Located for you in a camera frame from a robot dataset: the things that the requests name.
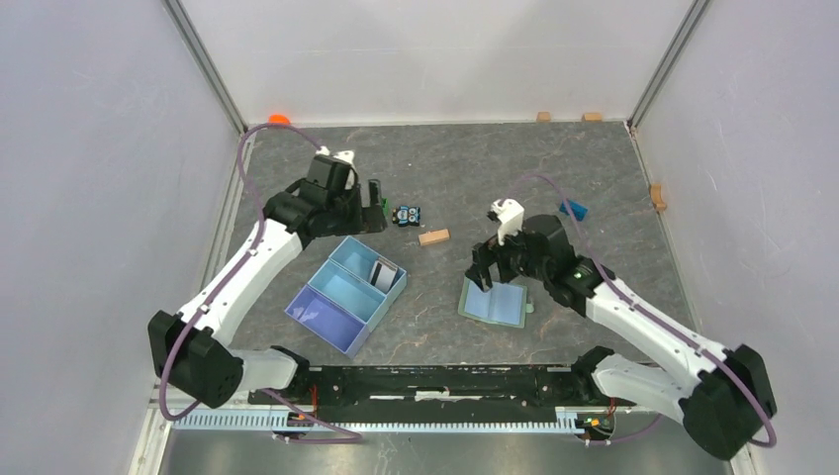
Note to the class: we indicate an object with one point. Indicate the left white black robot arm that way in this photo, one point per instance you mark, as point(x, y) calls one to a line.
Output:
point(190, 348)

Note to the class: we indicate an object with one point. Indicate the black blue owl toy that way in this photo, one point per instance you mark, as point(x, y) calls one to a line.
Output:
point(406, 216)

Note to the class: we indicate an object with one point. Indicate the curved wooden piece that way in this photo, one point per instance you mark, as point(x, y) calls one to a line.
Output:
point(657, 197)

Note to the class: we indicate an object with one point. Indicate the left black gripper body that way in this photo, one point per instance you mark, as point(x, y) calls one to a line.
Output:
point(346, 217)

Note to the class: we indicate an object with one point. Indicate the stack of credit cards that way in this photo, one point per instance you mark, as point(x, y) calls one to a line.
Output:
point(383, 274)

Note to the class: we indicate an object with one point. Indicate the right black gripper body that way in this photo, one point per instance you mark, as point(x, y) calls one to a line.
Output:
point(513, 261)

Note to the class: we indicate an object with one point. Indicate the aluminium frame rail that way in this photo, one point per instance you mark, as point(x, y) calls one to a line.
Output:
point(282, 420)

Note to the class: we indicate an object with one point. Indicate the blue toy brick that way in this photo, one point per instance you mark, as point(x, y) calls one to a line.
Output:
point(575, 209)

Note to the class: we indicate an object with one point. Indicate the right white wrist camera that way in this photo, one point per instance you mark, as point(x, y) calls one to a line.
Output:
point(508, 214)

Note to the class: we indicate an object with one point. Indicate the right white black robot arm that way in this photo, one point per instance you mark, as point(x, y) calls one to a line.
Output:
point(722, 397)

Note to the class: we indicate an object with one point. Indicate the orange round cap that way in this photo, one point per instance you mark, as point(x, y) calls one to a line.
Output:
point(278, 119)

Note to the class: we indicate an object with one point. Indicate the blue three-compartment organizer tray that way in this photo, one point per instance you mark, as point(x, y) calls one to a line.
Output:
point(338, 304)

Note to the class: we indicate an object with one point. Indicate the small wooden block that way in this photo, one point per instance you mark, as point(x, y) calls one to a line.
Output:
point(434, 237)

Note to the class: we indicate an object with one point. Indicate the green card holder wallet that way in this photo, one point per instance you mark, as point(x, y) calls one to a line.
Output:
point(505, 304)

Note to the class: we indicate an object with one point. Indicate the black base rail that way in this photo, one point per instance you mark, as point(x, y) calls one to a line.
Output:
point(447, 394)

